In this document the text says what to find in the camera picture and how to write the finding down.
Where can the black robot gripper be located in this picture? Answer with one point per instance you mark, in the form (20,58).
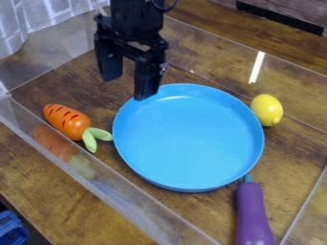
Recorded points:
(128,32)

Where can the orange toy carrot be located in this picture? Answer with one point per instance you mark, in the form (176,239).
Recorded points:
(74,125)

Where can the white patterned curtain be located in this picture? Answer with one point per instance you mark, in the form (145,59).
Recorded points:
(26,16)

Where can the blue round plate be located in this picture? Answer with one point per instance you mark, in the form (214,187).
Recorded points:
(192,139)

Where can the yellow toy lemon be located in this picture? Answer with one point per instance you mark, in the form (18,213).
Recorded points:
(268,109)

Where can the dark board in background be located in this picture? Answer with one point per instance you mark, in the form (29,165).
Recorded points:
(280,18)

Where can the blue box at corner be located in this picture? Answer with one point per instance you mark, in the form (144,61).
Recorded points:
(13,233)

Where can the purple toy eggplant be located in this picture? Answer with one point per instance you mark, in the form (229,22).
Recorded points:
(252,226)

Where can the clear acrylic enclosure wall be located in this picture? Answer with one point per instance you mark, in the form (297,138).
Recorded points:
(82,197)

